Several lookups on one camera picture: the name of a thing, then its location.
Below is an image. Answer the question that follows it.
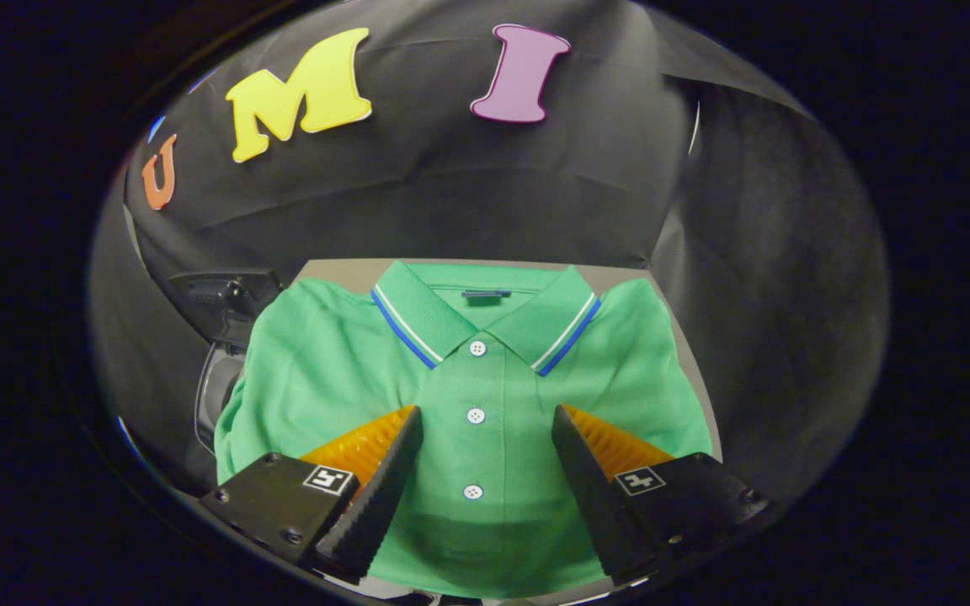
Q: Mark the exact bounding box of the black backdrop cloth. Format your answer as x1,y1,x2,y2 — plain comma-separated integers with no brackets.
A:
89,0,890,506

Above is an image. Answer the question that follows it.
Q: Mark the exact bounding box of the beige cabinet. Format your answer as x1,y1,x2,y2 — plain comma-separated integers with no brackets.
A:
287,257,725,606

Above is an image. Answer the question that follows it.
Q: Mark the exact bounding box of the green polo shirt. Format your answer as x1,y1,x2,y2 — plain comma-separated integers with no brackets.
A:
214,259,715,600

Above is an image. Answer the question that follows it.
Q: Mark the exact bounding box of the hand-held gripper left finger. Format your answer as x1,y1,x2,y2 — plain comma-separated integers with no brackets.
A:
199,405,424,586

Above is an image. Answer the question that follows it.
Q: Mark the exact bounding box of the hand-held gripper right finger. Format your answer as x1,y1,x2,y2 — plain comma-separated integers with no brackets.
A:
551,404,774,583

